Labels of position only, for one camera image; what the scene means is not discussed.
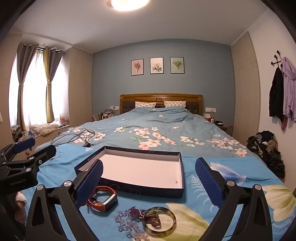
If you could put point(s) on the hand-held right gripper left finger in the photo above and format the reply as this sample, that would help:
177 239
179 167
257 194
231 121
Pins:
90 183

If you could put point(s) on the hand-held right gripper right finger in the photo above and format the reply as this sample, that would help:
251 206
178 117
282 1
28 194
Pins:
208 183

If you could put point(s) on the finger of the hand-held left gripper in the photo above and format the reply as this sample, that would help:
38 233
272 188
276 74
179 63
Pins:
46 151
24 144

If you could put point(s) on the orange watch band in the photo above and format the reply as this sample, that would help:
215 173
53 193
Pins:
108 188

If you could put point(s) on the amber bangle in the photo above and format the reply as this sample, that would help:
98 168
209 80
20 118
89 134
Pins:
173 220

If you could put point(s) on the dark blue shallow box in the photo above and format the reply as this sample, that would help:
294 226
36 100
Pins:
138 166

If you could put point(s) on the person's left hand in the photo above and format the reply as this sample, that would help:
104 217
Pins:
21 204

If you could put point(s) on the pile of patterned clothes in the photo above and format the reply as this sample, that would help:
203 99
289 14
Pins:
18 133

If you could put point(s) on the pile of light clothes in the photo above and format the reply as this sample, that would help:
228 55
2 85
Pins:
45 128

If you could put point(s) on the bright blue flower blanket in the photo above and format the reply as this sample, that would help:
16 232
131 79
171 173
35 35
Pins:
57 176

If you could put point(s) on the pink desk fan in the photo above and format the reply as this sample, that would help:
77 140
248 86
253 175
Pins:
63 121

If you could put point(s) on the black charger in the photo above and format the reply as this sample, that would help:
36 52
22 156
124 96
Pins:
87 145

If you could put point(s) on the white sheer curtain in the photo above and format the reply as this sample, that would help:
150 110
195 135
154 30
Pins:
34 92

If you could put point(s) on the dark bedside table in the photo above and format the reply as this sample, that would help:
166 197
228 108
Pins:
222 126

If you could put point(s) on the beige wardrobe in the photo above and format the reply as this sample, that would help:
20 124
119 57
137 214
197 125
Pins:
79 92
245 92

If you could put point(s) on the pile of dark clothes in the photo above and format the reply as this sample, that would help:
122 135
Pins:
268 150

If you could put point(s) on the cluttered bedside table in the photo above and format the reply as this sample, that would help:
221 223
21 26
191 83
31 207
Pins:
105 114

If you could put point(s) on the blue floral duvet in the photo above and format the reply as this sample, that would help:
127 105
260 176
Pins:
161 125

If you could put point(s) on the grey and olive curtain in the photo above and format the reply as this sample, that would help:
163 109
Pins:
49 69

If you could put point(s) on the spotted white pillow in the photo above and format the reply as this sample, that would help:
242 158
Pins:
145 104
174 103

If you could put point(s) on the black curtain rod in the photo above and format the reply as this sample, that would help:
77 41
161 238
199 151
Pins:
41 48

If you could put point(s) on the pink scarf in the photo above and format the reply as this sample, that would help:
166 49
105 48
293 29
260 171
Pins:
284 122

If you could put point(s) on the wooden bed headboard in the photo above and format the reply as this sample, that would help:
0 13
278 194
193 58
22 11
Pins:
161 97

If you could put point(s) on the black jacket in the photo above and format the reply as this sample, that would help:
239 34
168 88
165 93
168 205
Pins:
276 92

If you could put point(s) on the framed green leaf picture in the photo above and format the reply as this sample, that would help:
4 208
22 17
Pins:
177 65

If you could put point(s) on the framed pink flower picture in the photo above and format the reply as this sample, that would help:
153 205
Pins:
137 67

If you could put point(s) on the lilac jacket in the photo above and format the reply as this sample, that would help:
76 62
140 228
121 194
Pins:
289 88

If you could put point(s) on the framed white flower picture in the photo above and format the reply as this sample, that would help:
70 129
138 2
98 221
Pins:
156 65

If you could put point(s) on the round ceiling light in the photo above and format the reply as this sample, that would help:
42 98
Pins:
128 4

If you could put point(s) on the white wall socket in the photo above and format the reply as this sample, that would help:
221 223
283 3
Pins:
210 109
114 108

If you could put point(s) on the black wall coat rack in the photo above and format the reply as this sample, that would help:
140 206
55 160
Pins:
276 60

